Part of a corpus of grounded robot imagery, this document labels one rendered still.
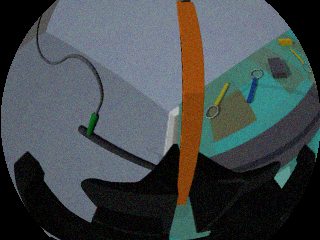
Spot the yellow rectangular block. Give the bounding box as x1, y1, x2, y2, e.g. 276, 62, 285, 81
277, 39, 293, 47

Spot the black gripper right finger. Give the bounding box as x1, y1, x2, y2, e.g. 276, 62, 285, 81
188, 152, 281, 233

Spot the grey loop with blue flat handle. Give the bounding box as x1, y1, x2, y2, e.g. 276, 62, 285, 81
247, 68, 263, 104

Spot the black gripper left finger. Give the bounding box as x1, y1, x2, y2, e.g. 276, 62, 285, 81
81, 144, 180, 235

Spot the grey ring with orange handle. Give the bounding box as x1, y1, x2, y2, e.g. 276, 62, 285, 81
176, 0, 205, 205

